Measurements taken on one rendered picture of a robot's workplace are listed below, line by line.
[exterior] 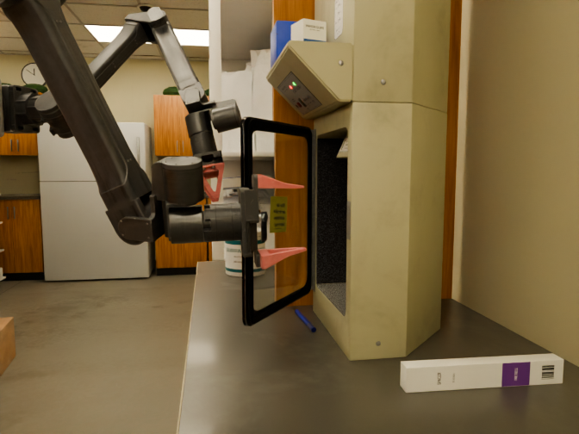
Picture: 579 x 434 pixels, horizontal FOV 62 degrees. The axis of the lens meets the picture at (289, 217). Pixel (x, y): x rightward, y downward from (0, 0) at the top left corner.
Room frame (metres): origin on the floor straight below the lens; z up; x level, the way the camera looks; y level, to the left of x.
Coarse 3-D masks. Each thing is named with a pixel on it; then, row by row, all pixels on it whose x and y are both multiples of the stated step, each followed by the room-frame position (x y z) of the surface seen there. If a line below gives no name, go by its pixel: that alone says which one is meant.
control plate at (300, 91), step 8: (288, 80) 1.00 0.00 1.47; (296, 80) 0.95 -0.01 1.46; (280, 88) 1.10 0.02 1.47; (288, 88) 1.05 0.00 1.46; (296, 88) 1.00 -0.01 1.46; (304, 88) 0.95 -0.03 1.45; (288, 96) 1.11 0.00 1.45; (296, 96) 1.05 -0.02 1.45; (304, 96) 1.00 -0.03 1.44; (312, 96) 0.96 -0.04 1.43; (296, 104) 1.10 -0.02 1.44; (312, 104) 1.00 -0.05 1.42; (320, 104) 0.96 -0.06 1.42; (304, 112) 1.10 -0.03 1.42
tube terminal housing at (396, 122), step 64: (320, 0) 1.12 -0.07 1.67; (384, 0) 0.87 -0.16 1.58; (448, 0) 1.02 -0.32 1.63; (384, 64) 0.87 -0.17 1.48; (448, 64) 1.03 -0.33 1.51; (320, 128) 1.11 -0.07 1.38; (384, 128) 0.87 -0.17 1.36; (384, 192) 0.87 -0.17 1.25; (384, 256) 0.87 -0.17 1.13; (384, 320) 0.87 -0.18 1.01
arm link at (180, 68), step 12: (156, 12) 1.39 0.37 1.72; (156, 24) 1.37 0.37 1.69; (168, 24) 1.38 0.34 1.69; (156, 36) 1.37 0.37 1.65; (168, 36) 1.36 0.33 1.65; (168, 48) 1.32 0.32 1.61; (180, 48) 1.31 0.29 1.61; (168, 60) 1.29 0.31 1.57; (180, 60) 1.28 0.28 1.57; (180, 72) 1.24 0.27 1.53; (192, 72) 1.23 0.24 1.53; (180, 84) 1.20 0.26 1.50; (192, 84) 1.19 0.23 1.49; (204, 96) 1.16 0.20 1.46
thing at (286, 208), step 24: (240, 144) 0.89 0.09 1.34; (264, 144) 0.95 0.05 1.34; (288, 144) 1.05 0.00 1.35; (240, 168) 0.89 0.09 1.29; (264, 168) 0.95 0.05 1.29; (288, 168) 1.05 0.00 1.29; (264, 192) 0.95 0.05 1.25; (288, 192) 1.05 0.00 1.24; (288, 216) 1.05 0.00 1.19; (288, 240) 1.05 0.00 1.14; (288, 264) 1.05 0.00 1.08; (264, 288) 0.95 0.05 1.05; (288, 288) 1.05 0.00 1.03
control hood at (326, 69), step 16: (288, 48) 0.85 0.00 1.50; (304, 48) 0.84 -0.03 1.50; (320, 48) 0.85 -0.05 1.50; (336, 48) 0.85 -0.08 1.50; (352, 48) 0.86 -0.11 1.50; (288, 64) 0.92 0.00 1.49; (304, 64) 0.85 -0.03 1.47; (320, 64) 0.85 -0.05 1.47; (336, 64) 0.85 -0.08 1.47; (352, 64) 0.86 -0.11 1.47; (272, 80) 1.11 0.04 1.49; (304, 80) 0.92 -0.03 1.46; (320, 80) 0.85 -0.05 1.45; (336, 80) 0.85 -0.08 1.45; (320, 96) 0.92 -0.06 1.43; (336, 96) 0.86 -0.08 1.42; (320, 112) 1.02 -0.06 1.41
